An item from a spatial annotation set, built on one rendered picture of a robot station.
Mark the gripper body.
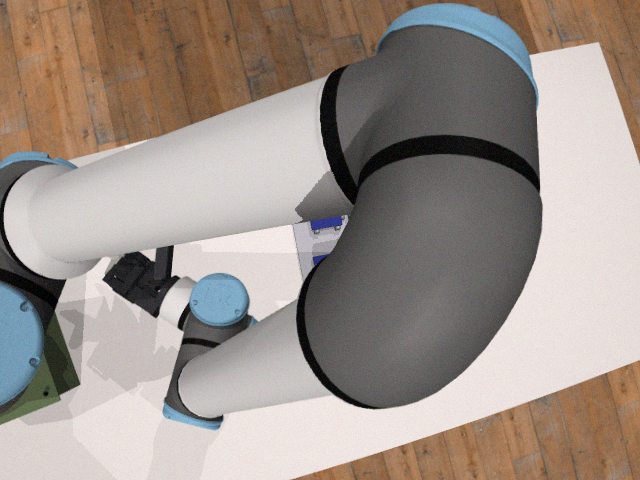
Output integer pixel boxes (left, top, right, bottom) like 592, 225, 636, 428
102, 252, 180, 318

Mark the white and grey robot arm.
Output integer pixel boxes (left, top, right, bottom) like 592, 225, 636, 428
0, 3, 543, 430

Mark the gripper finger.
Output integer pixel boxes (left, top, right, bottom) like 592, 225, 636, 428
108, 252, 143, 260
105, 254, 124, 275

